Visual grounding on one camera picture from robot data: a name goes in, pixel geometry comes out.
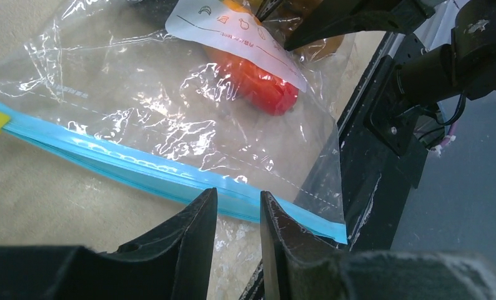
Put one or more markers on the clear zip bag blue seal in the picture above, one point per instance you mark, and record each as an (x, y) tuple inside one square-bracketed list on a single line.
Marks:
[(126, 89)]

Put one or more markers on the red yellow fake peach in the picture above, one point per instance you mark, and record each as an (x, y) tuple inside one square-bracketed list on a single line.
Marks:
[(262, 89)]

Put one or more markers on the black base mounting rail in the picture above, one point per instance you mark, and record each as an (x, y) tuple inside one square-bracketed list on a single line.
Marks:
[(375, 180)]

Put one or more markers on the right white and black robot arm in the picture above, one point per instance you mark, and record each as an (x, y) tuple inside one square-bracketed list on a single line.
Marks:
[(465, 67)]

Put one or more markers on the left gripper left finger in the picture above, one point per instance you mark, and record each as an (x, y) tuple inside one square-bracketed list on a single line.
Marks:
[(171, 261)]

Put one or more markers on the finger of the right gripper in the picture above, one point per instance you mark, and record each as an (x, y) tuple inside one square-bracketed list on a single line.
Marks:
[(266, 8), (335, 18)]

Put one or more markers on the brown fake potato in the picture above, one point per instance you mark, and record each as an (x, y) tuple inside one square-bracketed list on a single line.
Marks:
[(289, 21)]

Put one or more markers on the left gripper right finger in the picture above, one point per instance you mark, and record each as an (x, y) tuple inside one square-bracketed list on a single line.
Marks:
[(355, 273)]

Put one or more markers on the yellow fake lemon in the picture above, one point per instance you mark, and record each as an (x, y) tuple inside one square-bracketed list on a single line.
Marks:
[(235, 6)]

